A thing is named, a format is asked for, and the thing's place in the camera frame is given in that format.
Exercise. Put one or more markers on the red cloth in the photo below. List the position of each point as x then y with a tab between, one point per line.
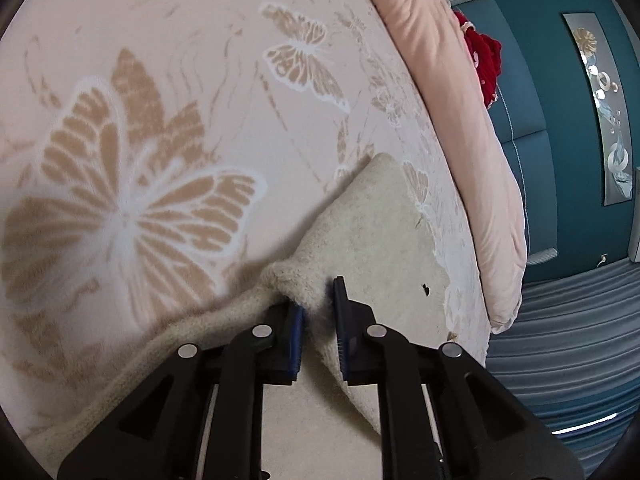
487	55

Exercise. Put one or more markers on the beige fleece garment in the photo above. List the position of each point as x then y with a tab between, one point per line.
370	230

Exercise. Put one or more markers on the grey pleated curtain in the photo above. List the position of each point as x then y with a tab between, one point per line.
575	335

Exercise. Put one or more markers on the butterfly printed blanket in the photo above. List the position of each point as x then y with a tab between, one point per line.
150	110

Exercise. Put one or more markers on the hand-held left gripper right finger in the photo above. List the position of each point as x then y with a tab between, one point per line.
342	342

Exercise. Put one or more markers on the teal padded headboard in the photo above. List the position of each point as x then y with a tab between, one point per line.
520	85

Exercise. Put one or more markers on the pink quilt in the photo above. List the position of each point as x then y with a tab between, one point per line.
450	110

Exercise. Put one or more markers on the long framed wall picture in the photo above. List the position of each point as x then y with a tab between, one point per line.
600	110

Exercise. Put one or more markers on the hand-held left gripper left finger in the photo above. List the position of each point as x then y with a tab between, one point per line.
298	341

